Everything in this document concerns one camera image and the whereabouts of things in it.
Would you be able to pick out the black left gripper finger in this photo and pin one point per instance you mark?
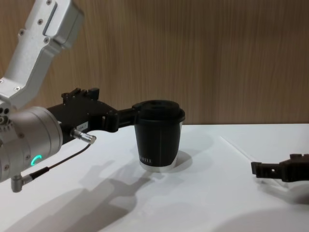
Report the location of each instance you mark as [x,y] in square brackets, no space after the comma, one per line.
[120,118]

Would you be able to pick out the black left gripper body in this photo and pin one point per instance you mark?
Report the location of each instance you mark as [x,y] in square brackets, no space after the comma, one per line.
[79,111]

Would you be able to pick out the black plastic cup lid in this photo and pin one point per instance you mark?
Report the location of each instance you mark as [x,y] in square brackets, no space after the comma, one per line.
[161,110]

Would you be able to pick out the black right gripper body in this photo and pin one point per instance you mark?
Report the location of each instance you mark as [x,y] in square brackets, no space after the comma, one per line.
[298,170]

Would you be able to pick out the black paper cup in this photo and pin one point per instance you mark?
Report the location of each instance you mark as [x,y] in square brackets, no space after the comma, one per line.
[157,145]

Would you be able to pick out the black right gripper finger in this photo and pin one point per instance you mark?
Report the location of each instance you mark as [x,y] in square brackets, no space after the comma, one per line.
[265,170]

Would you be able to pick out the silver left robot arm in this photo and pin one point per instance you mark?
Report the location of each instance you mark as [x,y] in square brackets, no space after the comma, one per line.
[31,135]

